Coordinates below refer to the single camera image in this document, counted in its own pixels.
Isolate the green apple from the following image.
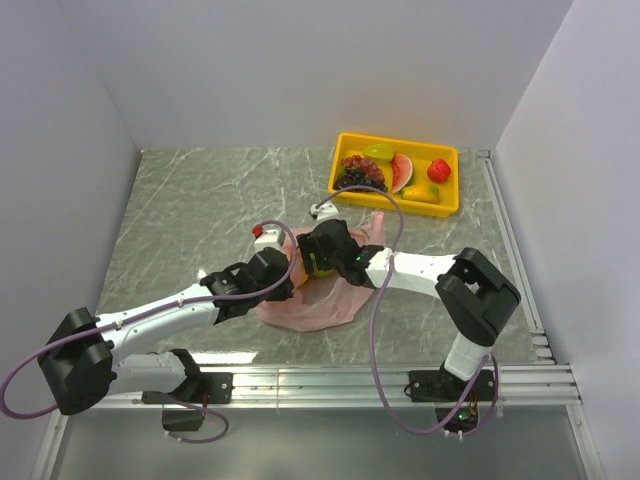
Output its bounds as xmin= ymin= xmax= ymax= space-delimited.
xmin=308 ymin=254 xmax=334 ymax=278

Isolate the pink plastic bag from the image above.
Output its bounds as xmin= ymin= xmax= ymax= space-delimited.
xmin=256 ymin=211 xmax=385 ymax=332

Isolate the orange green mango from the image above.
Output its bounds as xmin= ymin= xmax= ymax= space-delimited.
xmin=401 ymin=183 xmax=440 ymax=204

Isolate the red strawberry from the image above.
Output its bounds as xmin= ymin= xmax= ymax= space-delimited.
xmin=427 ymin=159 xmax=452 ymax=184

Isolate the yellow orange fruit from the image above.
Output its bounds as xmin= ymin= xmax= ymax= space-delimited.
xmin=292 ymin=255 xmax=309 ymax=286

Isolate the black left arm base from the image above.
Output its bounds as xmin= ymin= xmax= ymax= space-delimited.
xmin=141 ymin=372 xmax=233 ymax=437

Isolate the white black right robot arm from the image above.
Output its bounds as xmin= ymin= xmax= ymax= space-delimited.
xmin=297 ymin=220 xmax=521 ymax=400

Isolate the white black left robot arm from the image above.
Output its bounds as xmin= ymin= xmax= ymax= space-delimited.
xmin=38 ymin=247 xmax=293 ymax=415

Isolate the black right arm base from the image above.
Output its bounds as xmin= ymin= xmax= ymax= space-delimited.
xmin=404 ymin=368 xmax=499 ymax=437

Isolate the dark purple grape bunch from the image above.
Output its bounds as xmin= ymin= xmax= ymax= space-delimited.
xmin=333 ymin=168 xmax=388 ymax=192

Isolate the red grape bunch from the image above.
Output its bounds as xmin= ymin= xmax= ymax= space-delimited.
xmin=341 ymin=155 xmax=385 ymax=183

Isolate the watermelon slice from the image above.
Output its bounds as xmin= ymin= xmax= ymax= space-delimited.
xmin=390 ymin=154 xmax=414 ymax=194

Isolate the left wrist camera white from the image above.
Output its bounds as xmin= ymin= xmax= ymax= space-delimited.
xmin=252 ymin=225 xmax=285 ymax=253

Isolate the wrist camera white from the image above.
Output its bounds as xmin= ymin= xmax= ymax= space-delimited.
xmin=309 ymin=201 xmax=340 ymax=223
xmin=252 ymin=225 xmax=285 ymax=253

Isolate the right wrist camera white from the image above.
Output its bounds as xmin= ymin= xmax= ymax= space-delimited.
xmin=309 ymin=201 xmax=340 ymax=223

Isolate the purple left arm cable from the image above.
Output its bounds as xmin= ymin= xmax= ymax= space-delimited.
xmin=0 ymin=219 xmax=303 ymax=445

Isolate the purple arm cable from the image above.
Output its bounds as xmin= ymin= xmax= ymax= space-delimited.
xmin=312 ymin=185 xmax=501 ymax=437
xmin=0 ymin=219 xmax=303 ymax=445

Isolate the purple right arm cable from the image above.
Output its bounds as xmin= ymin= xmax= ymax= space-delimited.
xmin=312 ymin=185 xmax=501 ymax=437

